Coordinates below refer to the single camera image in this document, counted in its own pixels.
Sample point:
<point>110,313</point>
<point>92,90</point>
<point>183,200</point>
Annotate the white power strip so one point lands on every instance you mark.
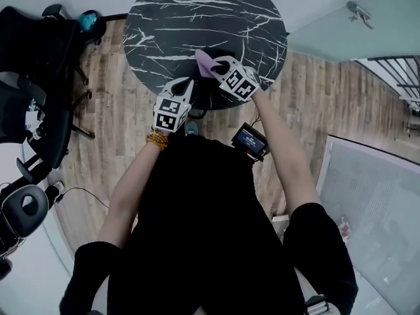
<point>56,187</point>

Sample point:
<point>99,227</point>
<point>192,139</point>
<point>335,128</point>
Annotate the person's black clothing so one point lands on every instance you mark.
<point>197,235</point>

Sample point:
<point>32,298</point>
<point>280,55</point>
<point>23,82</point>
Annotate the person's left forearm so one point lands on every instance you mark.
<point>128,195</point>

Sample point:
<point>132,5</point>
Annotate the black metal railing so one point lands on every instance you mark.
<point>403,74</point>

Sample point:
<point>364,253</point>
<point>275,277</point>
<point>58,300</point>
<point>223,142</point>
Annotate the long white bar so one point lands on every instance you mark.
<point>280,218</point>

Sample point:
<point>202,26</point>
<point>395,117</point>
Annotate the round black marble table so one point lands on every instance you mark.
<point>183,21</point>

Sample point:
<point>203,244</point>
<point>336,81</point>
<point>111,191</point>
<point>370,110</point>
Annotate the frosted glass door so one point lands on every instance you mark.
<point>354,28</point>

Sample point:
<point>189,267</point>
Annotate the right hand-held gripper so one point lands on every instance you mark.
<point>239,84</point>

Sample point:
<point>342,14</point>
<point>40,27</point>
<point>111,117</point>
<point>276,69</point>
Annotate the black padded grey-rimmed device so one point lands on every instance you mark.
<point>28,208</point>

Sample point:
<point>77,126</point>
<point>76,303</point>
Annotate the black office chair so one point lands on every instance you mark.
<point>55,130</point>
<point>36,38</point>

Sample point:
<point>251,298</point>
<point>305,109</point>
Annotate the small white gadget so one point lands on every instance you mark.
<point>34,123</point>

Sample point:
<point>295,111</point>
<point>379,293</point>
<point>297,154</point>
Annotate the white ribbed glass partition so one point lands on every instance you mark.
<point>377,225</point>

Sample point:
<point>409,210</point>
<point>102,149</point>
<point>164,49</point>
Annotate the person's teal shoe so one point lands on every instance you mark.
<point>191,129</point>

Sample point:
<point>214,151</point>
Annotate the person's right forearm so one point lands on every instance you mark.
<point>282,156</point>

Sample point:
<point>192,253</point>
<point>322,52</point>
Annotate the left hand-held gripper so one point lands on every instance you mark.
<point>169,113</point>

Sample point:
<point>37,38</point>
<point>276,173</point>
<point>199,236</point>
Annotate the purple cloth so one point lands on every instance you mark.
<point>205,62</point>

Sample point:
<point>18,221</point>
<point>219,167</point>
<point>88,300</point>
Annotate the black waist-mounted screen device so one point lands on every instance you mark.
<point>250,141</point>

